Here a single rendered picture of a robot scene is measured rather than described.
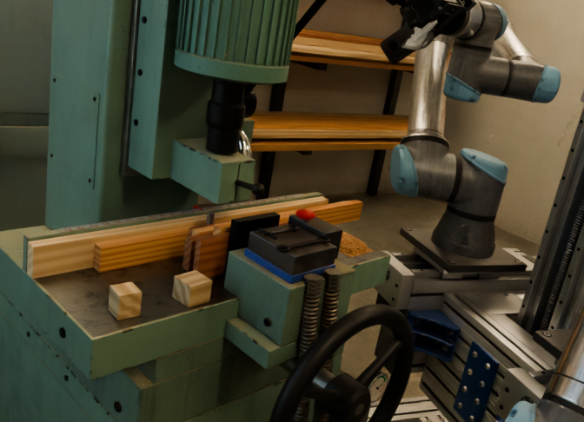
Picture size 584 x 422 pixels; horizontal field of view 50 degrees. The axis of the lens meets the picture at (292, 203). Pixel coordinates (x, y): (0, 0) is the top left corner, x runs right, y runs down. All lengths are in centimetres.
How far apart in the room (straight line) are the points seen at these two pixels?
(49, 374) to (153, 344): 33
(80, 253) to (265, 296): 28
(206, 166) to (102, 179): 22
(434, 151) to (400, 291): 33
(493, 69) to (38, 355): 99
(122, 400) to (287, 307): 27
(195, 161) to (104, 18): 28
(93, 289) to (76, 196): 34
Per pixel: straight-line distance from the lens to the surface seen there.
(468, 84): 129
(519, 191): 454
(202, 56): 91
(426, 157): 145
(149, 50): 105
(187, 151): 103
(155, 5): 104
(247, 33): 90
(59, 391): 114
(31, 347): 122
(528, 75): 132
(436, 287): 150
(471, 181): 147
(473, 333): 145
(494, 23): 130
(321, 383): 91
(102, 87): 110
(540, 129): 445
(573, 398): 69
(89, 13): 114
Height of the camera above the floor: 133
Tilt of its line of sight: 18 degrees down
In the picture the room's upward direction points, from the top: 10 degrees clockwise
